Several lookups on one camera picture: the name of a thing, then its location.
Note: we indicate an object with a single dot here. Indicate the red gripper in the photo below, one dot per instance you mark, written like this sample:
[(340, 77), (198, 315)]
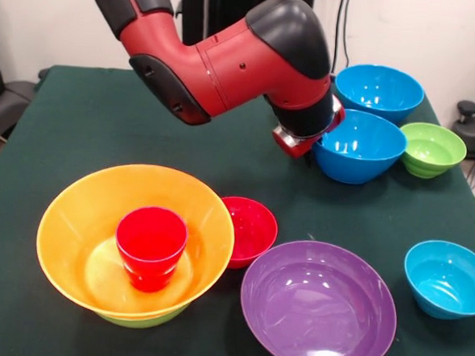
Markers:
[(296, 147)]

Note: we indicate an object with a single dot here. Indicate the red cup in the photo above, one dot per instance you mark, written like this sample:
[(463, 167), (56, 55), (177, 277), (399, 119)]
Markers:
[(152, 253)]

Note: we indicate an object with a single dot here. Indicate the large orange bowl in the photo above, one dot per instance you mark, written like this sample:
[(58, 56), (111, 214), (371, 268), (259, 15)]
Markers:
[(81, 225)]

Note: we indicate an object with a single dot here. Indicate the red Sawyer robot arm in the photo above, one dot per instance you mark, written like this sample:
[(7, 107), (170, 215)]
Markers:
[(248, 65)]

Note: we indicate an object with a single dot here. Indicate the small red bowl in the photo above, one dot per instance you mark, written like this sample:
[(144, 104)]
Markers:
[(254, 231)]

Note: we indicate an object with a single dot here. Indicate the small green bowl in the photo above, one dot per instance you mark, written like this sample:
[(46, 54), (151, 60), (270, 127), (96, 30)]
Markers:
[(432, 151)]

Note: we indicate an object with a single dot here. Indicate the large purple bowl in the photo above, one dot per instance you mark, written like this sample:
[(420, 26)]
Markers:
[(318, 308)]

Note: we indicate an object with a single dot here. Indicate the black stand base with knob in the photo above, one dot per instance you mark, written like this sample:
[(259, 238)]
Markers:
[(472, 132)]

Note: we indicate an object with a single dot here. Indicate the small light blue bowl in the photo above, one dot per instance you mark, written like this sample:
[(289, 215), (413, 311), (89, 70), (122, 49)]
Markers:
[(445, 279)]

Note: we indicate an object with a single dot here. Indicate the dark green tablecloth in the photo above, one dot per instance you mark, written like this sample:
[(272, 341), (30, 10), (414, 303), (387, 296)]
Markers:
[(103, 129)]

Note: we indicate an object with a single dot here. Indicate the large green bowl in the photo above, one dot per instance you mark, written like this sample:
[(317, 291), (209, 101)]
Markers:
[(140, 322)]

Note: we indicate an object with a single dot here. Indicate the dark gray stand base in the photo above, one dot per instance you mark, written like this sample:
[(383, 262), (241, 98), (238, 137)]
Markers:
[(8, 103)]

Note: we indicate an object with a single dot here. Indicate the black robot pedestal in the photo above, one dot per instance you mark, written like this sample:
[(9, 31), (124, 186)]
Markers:
[(199, 6)]

